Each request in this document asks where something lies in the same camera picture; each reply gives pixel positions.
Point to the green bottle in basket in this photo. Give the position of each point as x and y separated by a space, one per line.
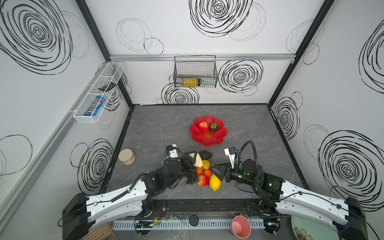
208 82

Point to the small orange tangerine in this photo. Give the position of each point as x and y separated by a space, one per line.
199 171
207 173

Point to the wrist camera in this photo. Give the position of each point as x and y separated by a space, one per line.
171 152
231 153

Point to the white slotted cable duct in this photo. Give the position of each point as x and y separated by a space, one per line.
170 225

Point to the blue candy packet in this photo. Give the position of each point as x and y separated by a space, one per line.
95 106

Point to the white wire shelf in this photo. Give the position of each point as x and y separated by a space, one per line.
109 72

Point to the dark mangosteen with green leaves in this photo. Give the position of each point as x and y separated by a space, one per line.
213 127

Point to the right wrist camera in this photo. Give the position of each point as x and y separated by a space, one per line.
231 153

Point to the yellow lemon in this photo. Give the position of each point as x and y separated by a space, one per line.
215 183

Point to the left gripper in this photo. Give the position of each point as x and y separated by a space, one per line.
190 166

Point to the pink cup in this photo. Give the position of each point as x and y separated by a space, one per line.
241 227

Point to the black remote control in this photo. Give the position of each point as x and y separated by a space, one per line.
107 87

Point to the black round knob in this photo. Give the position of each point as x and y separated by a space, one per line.
193 220

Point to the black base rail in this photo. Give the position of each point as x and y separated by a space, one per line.
249 207

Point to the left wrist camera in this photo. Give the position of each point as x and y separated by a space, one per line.
171 152

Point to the black wire basket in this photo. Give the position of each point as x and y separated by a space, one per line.
193 66

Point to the green floral plate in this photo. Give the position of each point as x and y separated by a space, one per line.
309 230

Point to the yellow box in basket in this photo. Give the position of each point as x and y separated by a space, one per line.
191 82

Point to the dark avocado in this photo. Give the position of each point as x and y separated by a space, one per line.
205 155

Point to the cream starfruit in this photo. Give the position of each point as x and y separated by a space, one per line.
197 160

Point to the red flower fruit bowl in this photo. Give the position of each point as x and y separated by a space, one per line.
208 138

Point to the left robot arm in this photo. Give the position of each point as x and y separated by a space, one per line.
84 213

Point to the small yellow fruit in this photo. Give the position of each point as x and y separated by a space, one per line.
205 164

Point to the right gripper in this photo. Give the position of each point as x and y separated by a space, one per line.
224 172

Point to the red apple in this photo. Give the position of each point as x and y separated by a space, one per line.
204 126

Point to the brown woven mat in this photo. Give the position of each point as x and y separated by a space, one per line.
101 233

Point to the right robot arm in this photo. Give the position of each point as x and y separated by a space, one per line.
346 217

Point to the beige round container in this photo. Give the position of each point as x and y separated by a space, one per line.
127 157

